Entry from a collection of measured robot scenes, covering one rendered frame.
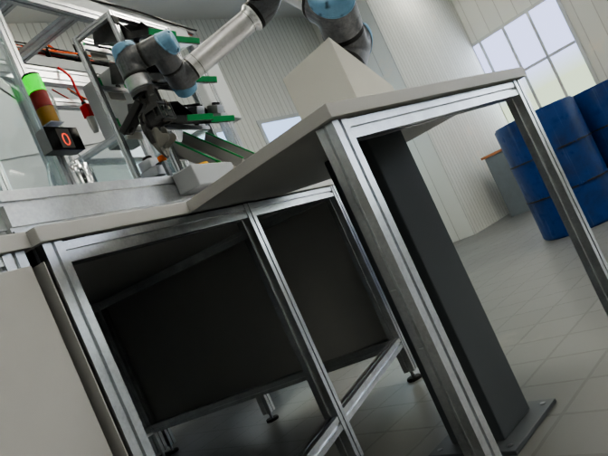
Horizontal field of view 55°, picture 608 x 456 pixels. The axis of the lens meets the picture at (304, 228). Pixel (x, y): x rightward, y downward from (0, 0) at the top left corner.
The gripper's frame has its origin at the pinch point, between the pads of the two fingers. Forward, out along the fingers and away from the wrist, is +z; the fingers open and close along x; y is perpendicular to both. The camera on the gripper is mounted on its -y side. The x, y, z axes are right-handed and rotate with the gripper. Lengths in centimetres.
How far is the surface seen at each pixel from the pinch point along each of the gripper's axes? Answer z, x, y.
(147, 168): 1.6, -2.1, -6.2
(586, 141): 55, 290, 118
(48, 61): -105, 99, -107
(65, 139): -12.7, -19.1, -15.4
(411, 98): 24, -23, 77
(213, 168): 13.3, -9.6, 18.7
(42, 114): -21.5, -21.3, -17.3
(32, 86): -30.1, -21.1, -16.9
